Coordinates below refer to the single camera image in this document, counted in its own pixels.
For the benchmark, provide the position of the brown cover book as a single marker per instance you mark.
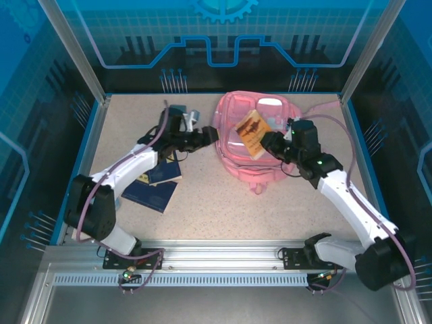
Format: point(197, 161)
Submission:
point(251, 131)

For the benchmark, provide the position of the grey blue pencil case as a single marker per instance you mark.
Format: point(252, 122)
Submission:
point(177, 108)

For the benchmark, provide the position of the aluminium left frame post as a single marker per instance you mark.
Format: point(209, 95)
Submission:
point(77, 50)

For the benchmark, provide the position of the aluminium frame post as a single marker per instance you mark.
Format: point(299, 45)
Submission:
point(77, 50)
point(370, 50)

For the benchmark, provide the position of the dark blue book yellow label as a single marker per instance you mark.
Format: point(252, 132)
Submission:
point(155, 197)

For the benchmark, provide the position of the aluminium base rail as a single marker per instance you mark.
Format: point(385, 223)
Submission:
point(219, 256)

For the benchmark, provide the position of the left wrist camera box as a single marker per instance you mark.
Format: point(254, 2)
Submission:
point(192, 118)

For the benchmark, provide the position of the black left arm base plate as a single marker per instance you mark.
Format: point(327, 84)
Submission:
point(152, 259)

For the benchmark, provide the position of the power connector green light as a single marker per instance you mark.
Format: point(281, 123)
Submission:
point(128, 274)
point(325, 276)

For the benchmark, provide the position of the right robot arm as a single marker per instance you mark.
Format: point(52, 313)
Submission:
point(354, 202)

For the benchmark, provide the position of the pink backpack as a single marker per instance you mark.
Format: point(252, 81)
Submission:
point(243, 168)

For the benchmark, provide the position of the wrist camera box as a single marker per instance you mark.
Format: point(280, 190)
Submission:
point(288, 133)
point(192, 118)

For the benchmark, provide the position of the aluminium right frame post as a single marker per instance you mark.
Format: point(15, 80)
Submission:
point(370, 50)

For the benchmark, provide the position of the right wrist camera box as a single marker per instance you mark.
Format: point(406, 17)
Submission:
point(288, 133)

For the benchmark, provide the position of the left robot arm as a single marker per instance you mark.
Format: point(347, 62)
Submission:
point(135, 162)

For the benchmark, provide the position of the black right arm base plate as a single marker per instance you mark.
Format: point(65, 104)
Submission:
point(293, 260)

